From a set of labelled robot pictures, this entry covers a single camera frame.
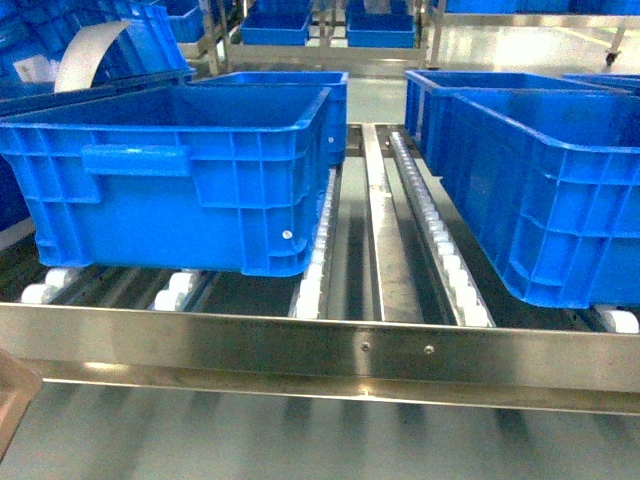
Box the blue bin front centre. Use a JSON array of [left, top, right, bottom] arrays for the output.
[[435, 90, 639, 309]]

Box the blue bin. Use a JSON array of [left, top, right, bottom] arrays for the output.
[[404, 69, 631, 144], [1, 85, 330, 277], [435, 90, 639, 309]]

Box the blue bin front left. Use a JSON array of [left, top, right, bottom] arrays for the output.
[[1, 85, 330, 277]]

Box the blue bin rear centre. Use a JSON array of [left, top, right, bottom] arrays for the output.
[[404, 69, 631, 144]]

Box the beige plastic dustpan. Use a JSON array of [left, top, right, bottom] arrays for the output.
[[1, 350, 43, 459]]

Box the steel shelf rack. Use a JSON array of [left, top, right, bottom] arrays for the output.
[[1, 123, 639, 415]]

